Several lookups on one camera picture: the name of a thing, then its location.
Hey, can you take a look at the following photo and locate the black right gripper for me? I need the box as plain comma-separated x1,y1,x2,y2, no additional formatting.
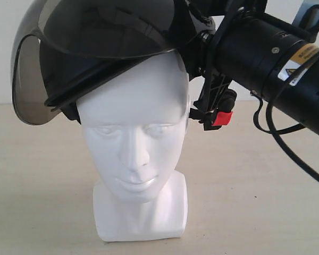
180,0,269,115

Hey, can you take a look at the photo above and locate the black helmet with tinted visor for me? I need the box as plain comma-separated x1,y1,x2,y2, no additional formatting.
10,0,234,131

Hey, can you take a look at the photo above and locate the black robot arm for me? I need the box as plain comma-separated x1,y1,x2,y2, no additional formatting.
190,1,319,135

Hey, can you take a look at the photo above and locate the white mannequin head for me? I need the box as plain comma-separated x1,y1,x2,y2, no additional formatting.
77,52,190,242

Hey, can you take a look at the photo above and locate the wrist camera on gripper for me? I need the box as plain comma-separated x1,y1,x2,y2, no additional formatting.
292,0,319,43

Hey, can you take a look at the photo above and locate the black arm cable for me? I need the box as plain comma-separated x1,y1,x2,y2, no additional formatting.
252,46,319,191

